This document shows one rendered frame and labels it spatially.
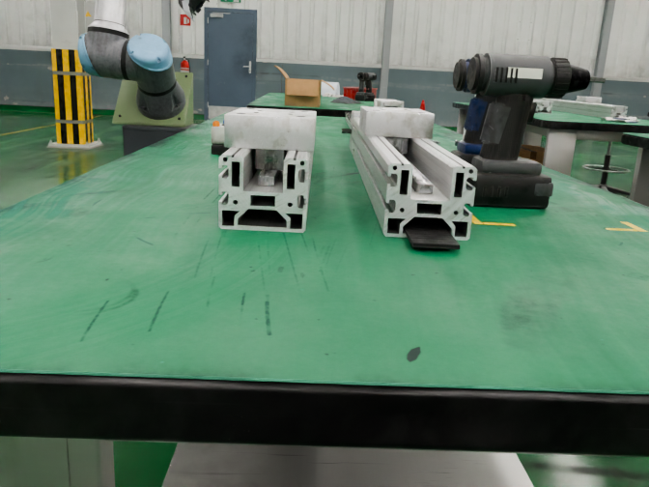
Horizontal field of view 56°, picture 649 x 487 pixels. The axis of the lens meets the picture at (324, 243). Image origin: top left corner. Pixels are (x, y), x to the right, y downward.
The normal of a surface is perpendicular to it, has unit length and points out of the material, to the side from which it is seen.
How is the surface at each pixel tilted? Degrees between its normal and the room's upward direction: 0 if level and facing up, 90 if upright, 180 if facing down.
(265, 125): 90
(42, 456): 90
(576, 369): 0
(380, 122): 90
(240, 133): 90
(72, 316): 0
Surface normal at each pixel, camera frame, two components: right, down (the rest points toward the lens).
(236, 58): 0.02, 0.26
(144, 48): 0.19, -0.48
